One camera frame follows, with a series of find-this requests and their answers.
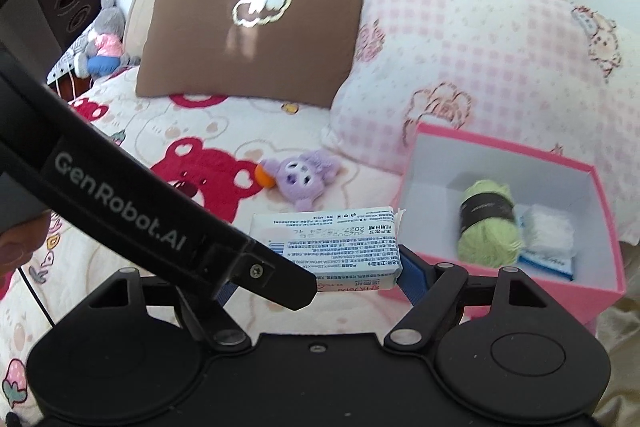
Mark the white tissue packet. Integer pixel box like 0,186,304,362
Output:
248,205,405,292

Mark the clear packet with orange label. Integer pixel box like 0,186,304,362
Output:
520,204,573,253

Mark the brown pillow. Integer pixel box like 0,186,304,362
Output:
136,0,367,110

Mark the person's left hand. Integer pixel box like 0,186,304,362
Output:
0,211,53,280

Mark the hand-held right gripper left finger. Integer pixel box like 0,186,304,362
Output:
80,268,253,350

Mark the grey plush rabbit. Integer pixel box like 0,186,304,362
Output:
74,0,126,78

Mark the dotted grey cloth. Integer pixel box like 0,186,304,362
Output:
46,38,93,84

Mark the pink cardboard box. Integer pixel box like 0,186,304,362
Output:
392,123,627,323

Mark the bear printed blanket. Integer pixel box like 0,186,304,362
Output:
0,72,416,408

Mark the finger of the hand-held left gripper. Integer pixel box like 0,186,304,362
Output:
219,234,320,310

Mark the green yarn ball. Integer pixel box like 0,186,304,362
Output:
457,179,523,269

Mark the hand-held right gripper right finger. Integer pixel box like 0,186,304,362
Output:
385,246,548,349

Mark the pink checked pillow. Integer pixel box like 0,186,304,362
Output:
320,0,640,248

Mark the black cable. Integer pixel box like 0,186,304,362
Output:
19,264,57,329

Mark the purple plush toy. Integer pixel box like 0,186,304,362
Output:
262,149,343,210

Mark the beige shiny curtain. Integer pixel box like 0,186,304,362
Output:
592,237,640,413

